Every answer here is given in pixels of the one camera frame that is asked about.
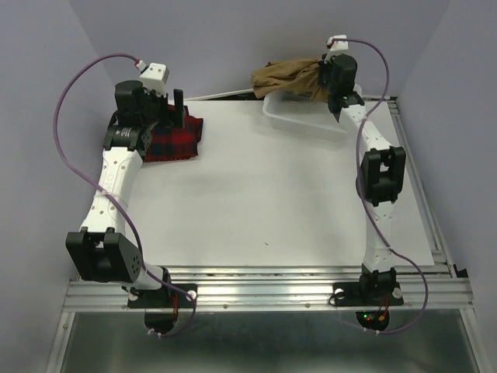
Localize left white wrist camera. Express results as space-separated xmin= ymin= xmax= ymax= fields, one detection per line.
xmin=135 ymin=60 xmax=169 ymax=96

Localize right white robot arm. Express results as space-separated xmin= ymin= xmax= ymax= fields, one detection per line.
xmin=318 ymin=54 xmax=406 ymax=307

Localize tan brown skirt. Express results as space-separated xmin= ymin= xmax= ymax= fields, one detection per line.
xmin=250 ymin=58 xmax=328 ymax=103

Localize red polka dot skirt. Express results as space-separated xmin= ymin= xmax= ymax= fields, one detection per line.
xmin=144 ymin=155 xmax=196 ymax=163

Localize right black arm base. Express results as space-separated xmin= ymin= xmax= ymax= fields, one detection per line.
xmin=328 ymin=281 xmax=405 ymax=332

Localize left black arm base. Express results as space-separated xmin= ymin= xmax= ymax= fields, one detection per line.
xmin=127 ymin=283 xmax=198 ymax=338

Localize aluminium frame rails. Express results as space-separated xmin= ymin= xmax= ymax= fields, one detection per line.
xmin=47 ymin=100 xmax=492 ymax=372

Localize red black plaid skirt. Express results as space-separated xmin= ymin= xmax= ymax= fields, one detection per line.
xmin=144 ymin=107 xmax=204 ymax=158

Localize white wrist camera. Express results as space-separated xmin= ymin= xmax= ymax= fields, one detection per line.
xmin=323 ymin=35 xmax=349 ymax=64
xmin=135 ymin=60 xmax=169 ymax=96

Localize white plastic basket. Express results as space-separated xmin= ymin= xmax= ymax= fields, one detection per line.
xmin=262 ymin=90 xmax=350 ymax=141

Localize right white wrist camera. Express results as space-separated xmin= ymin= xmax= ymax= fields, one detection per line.
xmin=323 ymin=35 xmax=349 ymax=64

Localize white board strip behind table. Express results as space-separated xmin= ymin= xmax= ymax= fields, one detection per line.
xmin=185 ymin=89 xmax=253 ymax=102

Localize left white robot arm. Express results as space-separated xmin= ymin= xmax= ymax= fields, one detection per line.
xmin=65 ymin=80 xmax=186 ymax=306

